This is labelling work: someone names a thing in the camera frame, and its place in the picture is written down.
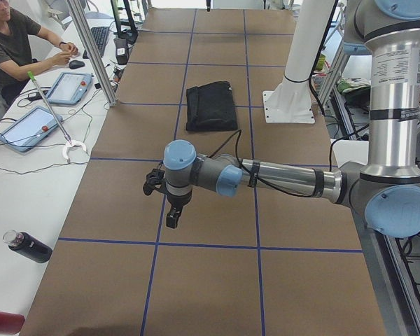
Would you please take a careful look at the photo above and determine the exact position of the brown paper table cover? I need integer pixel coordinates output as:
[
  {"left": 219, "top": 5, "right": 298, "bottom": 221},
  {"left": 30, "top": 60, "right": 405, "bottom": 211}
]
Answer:
[{"left": 22, "top": 9, "right": 398, "bottom": 335}]

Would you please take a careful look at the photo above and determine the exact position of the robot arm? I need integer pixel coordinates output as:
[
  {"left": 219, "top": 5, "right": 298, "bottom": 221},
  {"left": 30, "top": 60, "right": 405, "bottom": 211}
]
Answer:
[{"left": 162, "top": 1, "right": 420, "bottom": 238}]

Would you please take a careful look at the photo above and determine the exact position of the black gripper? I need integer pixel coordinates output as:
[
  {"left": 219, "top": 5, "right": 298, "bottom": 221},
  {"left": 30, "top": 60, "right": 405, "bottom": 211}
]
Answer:
[{"left": 166, "top": 189, "right": 193, "bottom": 228}]

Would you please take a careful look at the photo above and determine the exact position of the near blue teach pendant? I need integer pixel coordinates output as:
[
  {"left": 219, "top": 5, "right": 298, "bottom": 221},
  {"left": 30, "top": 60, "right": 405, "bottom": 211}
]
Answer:
[{"left": 0, "top": 106, "right": 57, "bottom": 153}]

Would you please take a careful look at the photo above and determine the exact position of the white camera mast base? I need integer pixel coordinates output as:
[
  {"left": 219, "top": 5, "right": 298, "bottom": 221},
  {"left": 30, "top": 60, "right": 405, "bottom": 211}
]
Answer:
[{"left": 262, "top": 0, "right": 337, "bottom": 124}]

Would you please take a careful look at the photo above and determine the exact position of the black insulated bottle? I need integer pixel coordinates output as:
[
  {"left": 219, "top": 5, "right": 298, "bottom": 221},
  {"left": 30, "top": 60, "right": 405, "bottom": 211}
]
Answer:
[{"left": 2, "top": 230, "right": 53, "bottom": 263}]

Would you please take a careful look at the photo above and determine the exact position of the black keyboard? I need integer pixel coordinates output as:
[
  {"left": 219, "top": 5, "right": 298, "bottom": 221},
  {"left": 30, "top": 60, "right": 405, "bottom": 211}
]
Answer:
[{"left": 91, "top": 26, "right": 110, "bottom": 57}]

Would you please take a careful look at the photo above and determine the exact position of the black graphic t-shirt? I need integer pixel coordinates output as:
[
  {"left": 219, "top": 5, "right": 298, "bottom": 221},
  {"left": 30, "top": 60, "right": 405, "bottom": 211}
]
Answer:
[{"left": 185, "top": 81, "right": 238, "bottom": 132}]

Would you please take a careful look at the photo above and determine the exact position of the aluminium frame post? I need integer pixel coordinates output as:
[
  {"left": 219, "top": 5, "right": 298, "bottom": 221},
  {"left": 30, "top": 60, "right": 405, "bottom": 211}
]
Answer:
[{"left": 66, "top": 0, "right": 117, "bottom": 107}]

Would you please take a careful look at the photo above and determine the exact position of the black box on table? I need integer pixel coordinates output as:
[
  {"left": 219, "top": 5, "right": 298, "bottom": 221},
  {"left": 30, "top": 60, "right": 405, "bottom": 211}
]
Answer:
[{"left": 113, "top": 38, "right": 129, "bottom": 65}]

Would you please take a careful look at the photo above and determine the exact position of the far blue teach pendant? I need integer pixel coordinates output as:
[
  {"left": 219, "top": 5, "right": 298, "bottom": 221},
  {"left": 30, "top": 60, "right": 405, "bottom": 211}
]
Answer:
[{"left": 46, "top": 72, "right": 92, "bottom": 106}]

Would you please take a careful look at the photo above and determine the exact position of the red bottle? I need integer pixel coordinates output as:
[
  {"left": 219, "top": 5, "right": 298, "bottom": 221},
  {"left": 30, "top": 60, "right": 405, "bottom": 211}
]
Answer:
[{"left": 0, "top": 311, "right": 25, "bottom": 335}]

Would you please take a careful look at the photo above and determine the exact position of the black computer mouse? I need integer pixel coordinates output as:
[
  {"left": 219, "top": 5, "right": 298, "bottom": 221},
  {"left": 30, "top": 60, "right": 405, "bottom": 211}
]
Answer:
[{"left": 69, "top": 60, "right": 85, "bottom": 69}]

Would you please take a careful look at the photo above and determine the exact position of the seated person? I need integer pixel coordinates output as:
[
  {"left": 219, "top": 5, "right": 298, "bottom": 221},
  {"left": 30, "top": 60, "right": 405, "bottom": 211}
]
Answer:
[{"left": 0, "top": 1, "right": 78, "bottom": 106}]

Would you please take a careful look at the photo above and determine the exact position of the reacher grabber tool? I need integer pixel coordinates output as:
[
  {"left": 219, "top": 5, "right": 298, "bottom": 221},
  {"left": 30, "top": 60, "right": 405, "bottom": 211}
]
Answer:
[{"left": 27, "top": 71, "right": 87, "bottom": 164}]

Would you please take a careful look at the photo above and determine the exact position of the blue teach pendant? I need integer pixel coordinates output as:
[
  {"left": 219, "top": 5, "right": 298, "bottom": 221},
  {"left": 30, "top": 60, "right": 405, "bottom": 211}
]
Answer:
[
  {"left": 0, "top": 106, "right": 57, "bottom": 153},
  {"left": 46, "top": 72, "right": 92, "bottom": 106}
]

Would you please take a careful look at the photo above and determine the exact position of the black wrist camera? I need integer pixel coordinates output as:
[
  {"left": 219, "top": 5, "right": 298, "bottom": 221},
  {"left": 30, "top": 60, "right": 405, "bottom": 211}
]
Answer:
[{"left": 143, "top": 168, "right": 167, "bottom": 196}]

